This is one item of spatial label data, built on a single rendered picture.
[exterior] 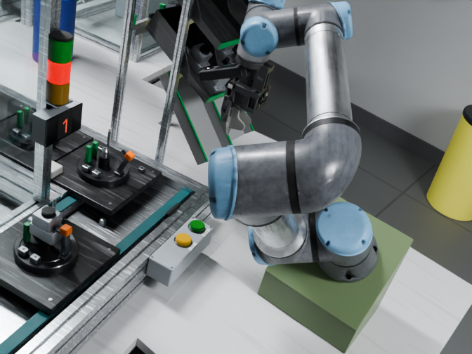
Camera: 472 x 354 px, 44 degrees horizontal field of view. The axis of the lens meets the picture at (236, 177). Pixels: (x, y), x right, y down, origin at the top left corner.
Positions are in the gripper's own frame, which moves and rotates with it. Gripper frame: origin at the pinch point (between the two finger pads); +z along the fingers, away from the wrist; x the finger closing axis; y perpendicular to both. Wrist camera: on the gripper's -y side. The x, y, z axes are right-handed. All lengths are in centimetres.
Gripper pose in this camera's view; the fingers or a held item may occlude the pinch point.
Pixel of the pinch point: (225, 128)
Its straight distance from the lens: 143.4
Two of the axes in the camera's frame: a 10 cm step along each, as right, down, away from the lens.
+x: 4.4, -4.2, 7.9
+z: -2.3, 8.0, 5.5
